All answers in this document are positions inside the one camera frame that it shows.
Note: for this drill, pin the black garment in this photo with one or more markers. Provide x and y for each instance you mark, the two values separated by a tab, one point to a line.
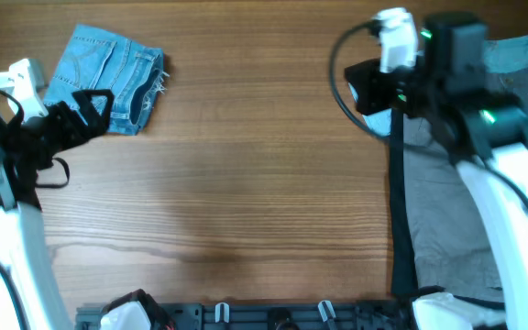
403	278

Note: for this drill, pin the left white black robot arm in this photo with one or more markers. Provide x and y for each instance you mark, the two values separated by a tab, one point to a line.
29	293

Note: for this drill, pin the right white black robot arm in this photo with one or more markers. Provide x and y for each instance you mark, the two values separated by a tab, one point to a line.
439	74

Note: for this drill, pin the light blue denim jeans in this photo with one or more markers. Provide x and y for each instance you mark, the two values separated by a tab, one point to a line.
96	59

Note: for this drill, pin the white rail clip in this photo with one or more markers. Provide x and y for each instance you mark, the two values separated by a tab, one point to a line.
326	311
222	313

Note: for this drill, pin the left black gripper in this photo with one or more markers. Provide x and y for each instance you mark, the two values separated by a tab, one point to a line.
97	125

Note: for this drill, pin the light blue t-shirt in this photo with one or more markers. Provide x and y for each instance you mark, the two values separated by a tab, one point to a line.
500	56

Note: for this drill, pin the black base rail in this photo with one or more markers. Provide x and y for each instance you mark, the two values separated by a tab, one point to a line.
352	316

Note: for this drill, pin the grey shorts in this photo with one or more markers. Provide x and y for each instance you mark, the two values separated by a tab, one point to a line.
451	248

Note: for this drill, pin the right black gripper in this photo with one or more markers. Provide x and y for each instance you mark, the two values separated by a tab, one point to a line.
366	83

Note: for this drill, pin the left white rail clip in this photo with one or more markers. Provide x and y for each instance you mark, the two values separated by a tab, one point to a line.
222	313

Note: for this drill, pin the right white rail clip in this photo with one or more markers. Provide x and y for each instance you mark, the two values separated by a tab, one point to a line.
326	311

